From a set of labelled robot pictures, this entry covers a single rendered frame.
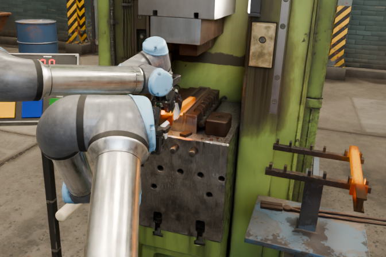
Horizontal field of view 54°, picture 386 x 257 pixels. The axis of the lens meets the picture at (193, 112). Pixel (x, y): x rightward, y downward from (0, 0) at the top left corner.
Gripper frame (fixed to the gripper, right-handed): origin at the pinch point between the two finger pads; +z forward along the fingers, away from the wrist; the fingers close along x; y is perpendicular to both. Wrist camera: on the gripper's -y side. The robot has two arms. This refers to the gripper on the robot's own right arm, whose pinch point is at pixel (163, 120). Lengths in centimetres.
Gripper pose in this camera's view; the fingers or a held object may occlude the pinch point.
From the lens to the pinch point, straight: 134.4
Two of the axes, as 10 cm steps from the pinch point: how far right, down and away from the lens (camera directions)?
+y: -0.4, 9.5, 3.0
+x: 9.6, 1.2, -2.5
